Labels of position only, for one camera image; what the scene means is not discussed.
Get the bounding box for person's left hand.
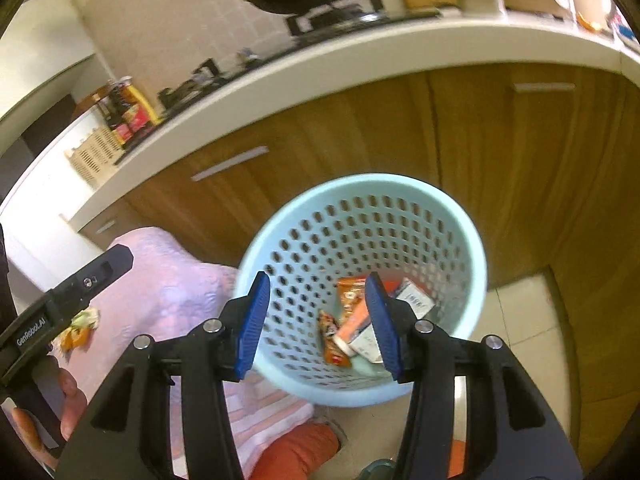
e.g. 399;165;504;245
59;367;92;442

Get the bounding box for orange snack packet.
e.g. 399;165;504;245
336;276;373;328

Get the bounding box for light blue perforated wastebasket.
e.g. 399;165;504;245
234;174;488;407

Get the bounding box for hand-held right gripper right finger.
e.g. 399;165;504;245
364;272;583;480

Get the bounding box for large soy sauce bottle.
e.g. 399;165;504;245
117;77;161;134

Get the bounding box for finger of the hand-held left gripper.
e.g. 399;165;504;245
47;245;135;312

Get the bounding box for pink floral blanket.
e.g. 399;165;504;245
0;226;316;480

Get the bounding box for orange snack wrappers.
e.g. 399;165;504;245
334;305;374;357

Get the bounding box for orange cloth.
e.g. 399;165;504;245
252;424;347;480

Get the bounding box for beige slotted utensil basket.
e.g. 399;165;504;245
64;127;124;192

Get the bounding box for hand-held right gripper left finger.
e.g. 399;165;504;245
55;271;271;480

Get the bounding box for white printed box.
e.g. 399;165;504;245
390;277;435;319

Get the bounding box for thin dark sauce bottle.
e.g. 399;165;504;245
97;85;134;149

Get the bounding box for black gas stove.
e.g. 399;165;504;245
115;0;442;111

